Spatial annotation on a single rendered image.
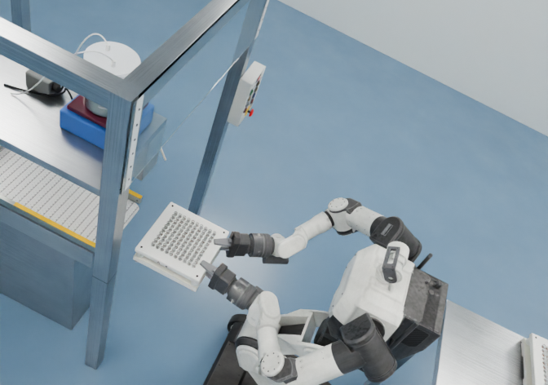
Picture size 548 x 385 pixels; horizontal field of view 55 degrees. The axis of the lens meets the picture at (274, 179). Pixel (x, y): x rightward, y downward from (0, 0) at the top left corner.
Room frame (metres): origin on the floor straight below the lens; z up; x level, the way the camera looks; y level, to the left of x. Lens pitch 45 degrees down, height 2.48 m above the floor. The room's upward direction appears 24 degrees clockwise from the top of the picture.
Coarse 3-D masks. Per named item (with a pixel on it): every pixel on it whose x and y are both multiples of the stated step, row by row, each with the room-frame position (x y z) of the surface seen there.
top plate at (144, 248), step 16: (176, 208) 1.18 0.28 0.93; (160, 224) 1.09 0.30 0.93; (176, 224) 1.12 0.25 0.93; (208, 224) 1.17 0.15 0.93; (144, 240) 1.00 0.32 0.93; (160, 240) 1.03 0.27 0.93; (176, 240) 1.06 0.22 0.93; (160, 256) 0.97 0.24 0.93; (208, 256) 1.05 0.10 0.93; (176, 272) 0.95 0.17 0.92; (192, 272) 0.96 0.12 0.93
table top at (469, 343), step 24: (456, 312) 1.35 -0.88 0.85; (456, 336) 1.24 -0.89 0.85; (480, 336) 1.29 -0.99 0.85; (504, 336) 1.34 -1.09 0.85; (456, 360) 1.14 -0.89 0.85; (480, 360) 1.19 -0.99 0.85; (504, 360) 1.23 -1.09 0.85; (432, 384) 1.02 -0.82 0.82; (456, 384) 1.04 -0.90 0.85; (480, 384) 1.09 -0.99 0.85; (504, 384) 1.13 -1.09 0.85
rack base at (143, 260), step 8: (136, 256) 0.96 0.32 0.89; (144, 256) 0.97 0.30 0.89; (216, 256) 1.10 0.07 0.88; (144, 264) 0.96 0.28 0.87; (152, 264) 0.96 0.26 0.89; (160, 264) 0.97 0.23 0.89; (160, 272) 0.95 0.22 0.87; (168, 272) 0.95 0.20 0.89; (176, 280) 0.95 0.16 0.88; (184, 280) 0.95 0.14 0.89; (192, 288) 0.94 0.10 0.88
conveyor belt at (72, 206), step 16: (0, 160) 1.14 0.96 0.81; (16, 160) 1.17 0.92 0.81; (0, 176) 1.07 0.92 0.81; (16, 176) 1.10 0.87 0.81; (32, 176) 1.13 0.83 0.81; (48, 176) 1.16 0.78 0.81; (0, 192) 1.01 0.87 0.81; (16, 192) 1.04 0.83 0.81; (32, 192) 1.06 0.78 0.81; (48, 192) 1.09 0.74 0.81; (64, 192) 1.12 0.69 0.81; (80, 192) 1.15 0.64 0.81; (32, 208) 1.01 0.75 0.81; (48, 208) 1.03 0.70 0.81; (64, 208) 1.06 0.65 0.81; (80, 208) 1.09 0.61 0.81; (96, 208) 1.12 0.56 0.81; (128, 208) 1.18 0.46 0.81; (64, 224) 1.00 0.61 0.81; (80, 224) 1.03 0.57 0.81; (96, 224) 1.05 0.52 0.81
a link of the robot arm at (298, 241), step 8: (296, 232) 1.26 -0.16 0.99; (304, 232) 1.28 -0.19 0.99; (288, 240) 1.22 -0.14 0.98; (296, 240) 1.24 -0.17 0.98; (304, 240) 1.25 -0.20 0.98; (280, 248) 1.19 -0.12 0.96; (288, 248) 1.20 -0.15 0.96; (296, 248) 1.22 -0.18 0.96; (280, 256) 1.18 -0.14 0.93; (288, 256) 1.19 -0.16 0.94
